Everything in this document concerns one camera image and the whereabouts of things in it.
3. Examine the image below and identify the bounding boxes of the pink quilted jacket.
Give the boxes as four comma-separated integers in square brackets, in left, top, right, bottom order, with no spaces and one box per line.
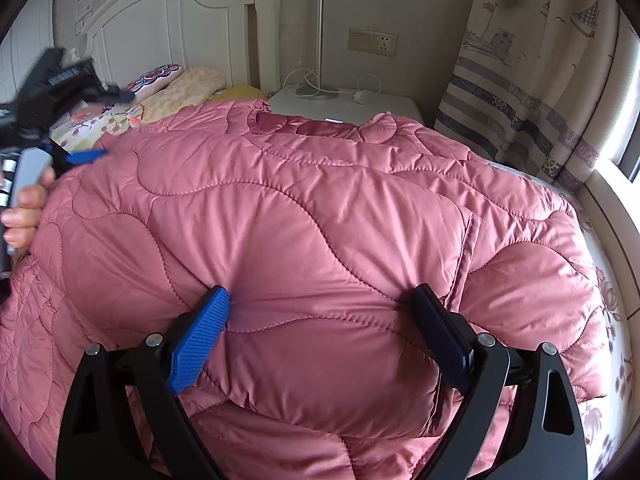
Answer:
[0,99,613,480]

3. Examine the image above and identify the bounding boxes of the white lamp cable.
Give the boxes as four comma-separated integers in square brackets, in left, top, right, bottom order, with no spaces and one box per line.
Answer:
[281,66,321,95]

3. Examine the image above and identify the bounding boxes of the floral bedsheet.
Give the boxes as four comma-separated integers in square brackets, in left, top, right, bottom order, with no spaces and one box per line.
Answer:
[50,95,637,461]

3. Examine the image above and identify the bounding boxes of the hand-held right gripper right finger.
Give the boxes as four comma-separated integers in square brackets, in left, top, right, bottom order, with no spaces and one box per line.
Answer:
[411,283,588,480]

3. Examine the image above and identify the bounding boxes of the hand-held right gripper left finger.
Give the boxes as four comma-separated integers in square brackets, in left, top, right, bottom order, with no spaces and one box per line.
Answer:
[55,285,232,480]

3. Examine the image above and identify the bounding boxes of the window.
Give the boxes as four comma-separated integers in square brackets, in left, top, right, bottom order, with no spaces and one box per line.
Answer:
[612,10,640,186]

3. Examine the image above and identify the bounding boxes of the white wooden headboard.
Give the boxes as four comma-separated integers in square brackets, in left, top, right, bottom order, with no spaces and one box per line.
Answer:
[82,0,281,100]

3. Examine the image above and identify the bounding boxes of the beige wall switch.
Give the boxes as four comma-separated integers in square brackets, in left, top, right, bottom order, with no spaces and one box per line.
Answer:
[348,28,374,53]

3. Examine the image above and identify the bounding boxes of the white nightstand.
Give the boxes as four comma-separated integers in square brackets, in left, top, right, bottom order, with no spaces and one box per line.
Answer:
[267,85,426,128]

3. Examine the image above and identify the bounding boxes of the yellow pillow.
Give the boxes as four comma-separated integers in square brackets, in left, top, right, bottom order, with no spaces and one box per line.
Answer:
[215,85,263,106]

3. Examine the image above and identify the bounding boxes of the beige wall outlet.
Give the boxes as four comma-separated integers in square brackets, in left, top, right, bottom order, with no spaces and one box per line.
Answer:
[371,31,399,57]

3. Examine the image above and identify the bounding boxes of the patterned pillow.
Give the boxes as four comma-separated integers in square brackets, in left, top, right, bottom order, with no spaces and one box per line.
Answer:
[122,63,186,103]

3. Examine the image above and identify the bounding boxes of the boat print curtain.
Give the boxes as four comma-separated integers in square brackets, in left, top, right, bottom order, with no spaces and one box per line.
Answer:
[434,0,625,192]

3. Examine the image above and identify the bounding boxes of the paper notes on wall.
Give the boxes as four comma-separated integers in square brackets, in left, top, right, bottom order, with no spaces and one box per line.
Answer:
[74,0,94,34]

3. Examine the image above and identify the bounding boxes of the silver pole lamp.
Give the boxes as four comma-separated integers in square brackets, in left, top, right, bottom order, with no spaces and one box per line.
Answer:
[295,0,342,97]

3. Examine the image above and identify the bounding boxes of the beige textured pillow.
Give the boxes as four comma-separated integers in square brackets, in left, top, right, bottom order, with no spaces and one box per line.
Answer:
[142,67,228,123]

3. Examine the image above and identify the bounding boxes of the white cable with adapter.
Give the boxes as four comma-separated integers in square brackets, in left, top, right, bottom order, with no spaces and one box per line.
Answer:
[351,74,385,104]

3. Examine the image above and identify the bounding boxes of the person's left hand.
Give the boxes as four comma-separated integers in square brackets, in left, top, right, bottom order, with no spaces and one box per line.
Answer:
[0,167,57,258]

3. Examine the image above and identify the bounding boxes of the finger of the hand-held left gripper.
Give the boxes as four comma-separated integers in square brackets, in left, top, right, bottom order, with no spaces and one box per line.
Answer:
[80,79,137,105]
[46,140,109,169]

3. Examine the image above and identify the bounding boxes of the white wardrobe door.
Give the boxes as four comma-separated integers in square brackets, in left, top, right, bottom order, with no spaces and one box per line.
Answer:
[0,0,57,107]

